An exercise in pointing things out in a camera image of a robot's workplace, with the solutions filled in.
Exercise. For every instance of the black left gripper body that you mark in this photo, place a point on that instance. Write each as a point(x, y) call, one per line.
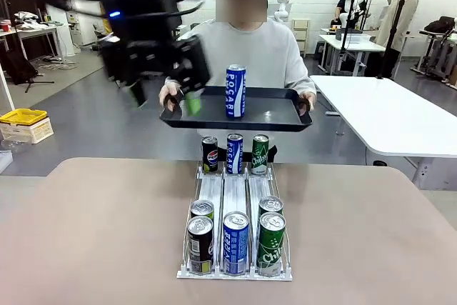
point(153, 51)

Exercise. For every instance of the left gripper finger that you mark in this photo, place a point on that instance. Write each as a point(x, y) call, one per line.
point(193, 104)
point(138, 95)

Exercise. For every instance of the blue Pocari Sweat can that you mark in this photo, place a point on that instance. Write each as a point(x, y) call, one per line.
point(235, 248)
point(235, 94)
point(235, 156)

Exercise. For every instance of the black serving tray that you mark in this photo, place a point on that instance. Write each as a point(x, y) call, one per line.
point(267, 112)

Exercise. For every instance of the black Pepsi can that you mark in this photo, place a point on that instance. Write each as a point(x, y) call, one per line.
point(210, 156)
point(202, 208)
point(200, 248)

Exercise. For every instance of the person's left forearm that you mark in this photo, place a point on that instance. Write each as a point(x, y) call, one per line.
point(307, 83)

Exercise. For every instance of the person in grey sweater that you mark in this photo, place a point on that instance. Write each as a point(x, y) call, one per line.
point(257, 51)

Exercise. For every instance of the person in black T-shirt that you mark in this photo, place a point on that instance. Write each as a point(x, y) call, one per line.
point(341, 5)

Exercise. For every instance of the person in beige coat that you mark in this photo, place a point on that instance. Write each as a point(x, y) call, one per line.
point(408, 12)

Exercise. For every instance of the person's right hand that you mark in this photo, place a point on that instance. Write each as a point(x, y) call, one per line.
point(168, 92)

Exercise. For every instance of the person's left hand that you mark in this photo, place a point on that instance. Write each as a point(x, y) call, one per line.
point(311, 98)

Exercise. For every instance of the green Chilsung cider can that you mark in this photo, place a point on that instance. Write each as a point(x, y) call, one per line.
point(271, 248)
point(271, 204)
point(260, 156)

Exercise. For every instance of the white standing air conditioner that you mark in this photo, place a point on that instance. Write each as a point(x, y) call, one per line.
point(62, 33)

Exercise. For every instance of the white plastic crate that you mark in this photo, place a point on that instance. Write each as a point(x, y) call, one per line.
point(32, 131)

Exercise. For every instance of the yellow plastic crate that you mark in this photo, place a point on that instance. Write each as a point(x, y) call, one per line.
point(23, 115)

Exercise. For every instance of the cluttered white desk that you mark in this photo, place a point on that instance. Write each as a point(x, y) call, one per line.
point(35, 30)

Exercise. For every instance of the black bag with stand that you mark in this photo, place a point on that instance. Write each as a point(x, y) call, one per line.
point(18, 65)

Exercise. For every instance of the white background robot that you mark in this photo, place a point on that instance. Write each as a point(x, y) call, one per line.
point(283, 12)
point(345, 19)

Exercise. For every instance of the white drawer cabinet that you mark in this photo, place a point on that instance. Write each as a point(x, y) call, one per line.
point(301, 33)

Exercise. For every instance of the clear plastic bowl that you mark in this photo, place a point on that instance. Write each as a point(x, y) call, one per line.
point(14, 144)

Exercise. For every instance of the white foam box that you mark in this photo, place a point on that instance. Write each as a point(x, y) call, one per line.
point(4, 160)

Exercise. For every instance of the red cup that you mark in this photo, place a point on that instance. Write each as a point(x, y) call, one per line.
point(5, 26)

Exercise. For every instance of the black stand pole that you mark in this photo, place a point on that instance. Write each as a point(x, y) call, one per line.
point(347, 33)

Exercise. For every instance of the white background table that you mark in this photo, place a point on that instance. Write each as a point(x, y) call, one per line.
point(357, 43)

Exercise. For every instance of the large white table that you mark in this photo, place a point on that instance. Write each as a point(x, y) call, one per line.
point(392, 115)

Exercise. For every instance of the black tripod pole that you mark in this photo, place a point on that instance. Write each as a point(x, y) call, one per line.
point(392, 39)

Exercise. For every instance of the white table leg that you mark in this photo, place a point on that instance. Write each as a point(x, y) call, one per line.
point(425, 173)

